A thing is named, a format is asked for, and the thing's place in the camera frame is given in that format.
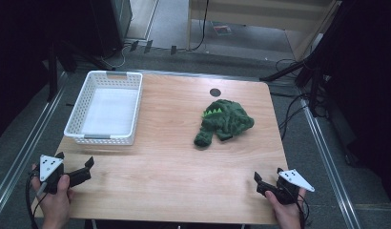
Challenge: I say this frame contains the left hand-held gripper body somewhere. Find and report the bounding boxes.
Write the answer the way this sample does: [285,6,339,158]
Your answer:
[35,155,72,196]

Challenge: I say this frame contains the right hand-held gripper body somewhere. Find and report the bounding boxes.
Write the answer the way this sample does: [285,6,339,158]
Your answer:
[274,168,316,205]

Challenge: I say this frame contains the green plush hooded pet garment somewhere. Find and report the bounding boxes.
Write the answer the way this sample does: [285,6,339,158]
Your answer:
[193,98,256,149]

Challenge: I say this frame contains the person's right hand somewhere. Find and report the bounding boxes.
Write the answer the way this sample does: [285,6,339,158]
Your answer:
[264,187,308,229]

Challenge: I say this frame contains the person's left hand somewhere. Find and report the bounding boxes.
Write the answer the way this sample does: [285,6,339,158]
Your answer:
[31,163,75,229]

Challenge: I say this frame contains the white perforated plastic basket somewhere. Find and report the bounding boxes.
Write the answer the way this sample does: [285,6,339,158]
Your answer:
[63,70,144,147]

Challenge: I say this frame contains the black tripod stand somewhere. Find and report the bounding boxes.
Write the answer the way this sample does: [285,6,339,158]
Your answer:
[259,47,326,118]

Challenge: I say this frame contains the dark grey cabinet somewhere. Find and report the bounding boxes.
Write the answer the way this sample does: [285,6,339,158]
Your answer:
[88,0,134,59]

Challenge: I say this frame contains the red booklet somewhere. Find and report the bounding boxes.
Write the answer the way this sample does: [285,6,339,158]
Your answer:
[212,24,233,37]

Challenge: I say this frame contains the light wooden shelf unit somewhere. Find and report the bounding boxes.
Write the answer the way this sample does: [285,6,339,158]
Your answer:
[186,0,343,62]

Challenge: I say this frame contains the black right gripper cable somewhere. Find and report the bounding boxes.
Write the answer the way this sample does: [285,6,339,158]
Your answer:
[292,189,311,229]

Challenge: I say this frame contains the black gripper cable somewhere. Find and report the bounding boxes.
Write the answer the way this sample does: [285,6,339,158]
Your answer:
[24,170,49,229]
[292,189,311,229]

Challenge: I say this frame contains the metal floor rail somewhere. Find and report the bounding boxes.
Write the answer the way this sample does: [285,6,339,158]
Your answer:
[113,68,262,83]
[298,94,363,229]
[0,71,72,222]

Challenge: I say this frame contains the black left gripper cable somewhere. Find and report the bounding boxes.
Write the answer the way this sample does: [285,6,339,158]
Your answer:
[24,170,49,229]

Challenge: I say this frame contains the black floor cables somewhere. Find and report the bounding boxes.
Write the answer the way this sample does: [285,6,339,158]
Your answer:
[269,57,314,141]

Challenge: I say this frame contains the black metal stand post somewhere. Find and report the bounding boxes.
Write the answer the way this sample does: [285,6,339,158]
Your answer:
[46,39,60,103]

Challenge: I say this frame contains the white floor cable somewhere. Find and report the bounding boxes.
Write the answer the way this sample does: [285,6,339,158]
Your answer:
[100,43,132,70]

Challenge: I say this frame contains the black hanging cable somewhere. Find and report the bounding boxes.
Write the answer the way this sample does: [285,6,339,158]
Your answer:
[187,0,211,52]

